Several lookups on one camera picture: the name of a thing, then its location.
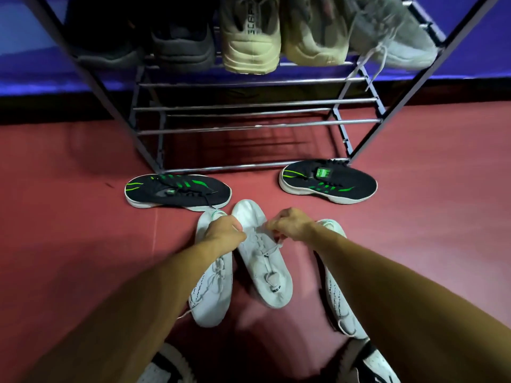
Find person's right forearm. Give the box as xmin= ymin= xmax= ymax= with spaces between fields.
xmin=307 ymin=225 xmax=511 ymax=383

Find person's left forearm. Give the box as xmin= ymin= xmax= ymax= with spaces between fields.
xmin=23 ymin=235 xmax=226 ymax=383

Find tan chunky sneaker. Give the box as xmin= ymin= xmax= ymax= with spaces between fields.
xmin=281 ymin=0 xmax=352 ymax=67
xmin=218 ymin=0 xmax=281 ymax=75

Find grey metal shoe rack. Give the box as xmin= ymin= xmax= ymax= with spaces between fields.
xmin=22 ymin=0 xmax=504 ymax=175

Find person's right hand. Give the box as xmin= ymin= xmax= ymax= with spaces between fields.
xmin=265 ymin=207 xmax=319 ymax=245

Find blue printed wall banner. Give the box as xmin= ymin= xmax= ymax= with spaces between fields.
xmin=0 ymin=0 xmax=511 ymax=97

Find black green sneaker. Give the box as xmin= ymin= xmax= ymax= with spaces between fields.
xmin=124 ymin=173 xmax=233 ymax=213
xmin=278 ymin=158 xmax=378 ymax=205

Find person's left hand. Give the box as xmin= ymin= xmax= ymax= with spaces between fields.
xmin=203 ymin=215 xmax=248 ymax=253

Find grey white sneaker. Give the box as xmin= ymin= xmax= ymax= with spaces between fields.
xmin=343 ymin=0 xmax=439 ymax=91
xmin=231 ymin=199 xmax=293 ymax=309

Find black shoe orange marks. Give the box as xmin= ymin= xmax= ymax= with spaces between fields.
xmin=65 ymin=0 xmax=144 ymax=68

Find white knit sneaker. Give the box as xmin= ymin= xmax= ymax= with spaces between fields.
xmin=177 ymin=209 xmax=234 ymax=328
xmin=317 ymin=218 xmax=368 ymax=339

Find black white worn shoe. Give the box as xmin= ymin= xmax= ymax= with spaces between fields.
xmin=339 ymin=339 xmax=401 ymax=383
xmin=137 ymin=343 xmax=196 ymax=383

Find black orange sneaker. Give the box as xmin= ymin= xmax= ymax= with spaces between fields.
xmin=150 ymin=0 xmax=216 ymax=72

